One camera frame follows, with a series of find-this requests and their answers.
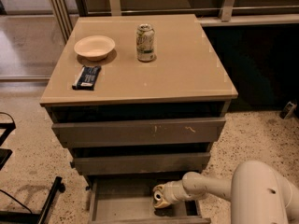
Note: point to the dark blue snack packet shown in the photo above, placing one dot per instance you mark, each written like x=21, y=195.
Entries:
x=87, y=78

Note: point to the grey drawer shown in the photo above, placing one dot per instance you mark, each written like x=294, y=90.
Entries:
x=141, y=164
x=128, y=199
x=139, y=132

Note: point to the middle grey drawer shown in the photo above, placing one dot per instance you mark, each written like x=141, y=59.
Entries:
x=141, y=164

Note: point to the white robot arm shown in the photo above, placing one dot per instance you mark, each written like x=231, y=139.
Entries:
x=258, y=194

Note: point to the bottom grey drawer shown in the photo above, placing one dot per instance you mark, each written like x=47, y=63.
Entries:
x=128, y=199

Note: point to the orange soda can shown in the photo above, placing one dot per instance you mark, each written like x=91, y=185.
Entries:
x=158, y=196

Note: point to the white paper bowl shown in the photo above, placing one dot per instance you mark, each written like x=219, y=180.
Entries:
x=96, y=48

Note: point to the small grey floor bracket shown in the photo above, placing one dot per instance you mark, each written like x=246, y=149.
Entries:
x=288, y=109

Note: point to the black chair frame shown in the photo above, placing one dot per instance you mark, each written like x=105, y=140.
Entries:
x=8, y=128

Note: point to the green white soda can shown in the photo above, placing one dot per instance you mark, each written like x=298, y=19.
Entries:
x=145, y=42

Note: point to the top grey drawer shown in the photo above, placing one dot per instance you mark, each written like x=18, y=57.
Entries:
x=139, y=132

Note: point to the metal window rail frame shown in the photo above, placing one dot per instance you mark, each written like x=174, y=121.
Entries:
x=209, y=12

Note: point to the grey drawer cabinet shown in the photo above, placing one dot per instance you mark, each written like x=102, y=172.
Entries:
x=186, y=80

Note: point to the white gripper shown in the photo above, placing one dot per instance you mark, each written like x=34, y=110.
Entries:
x=173, y=193

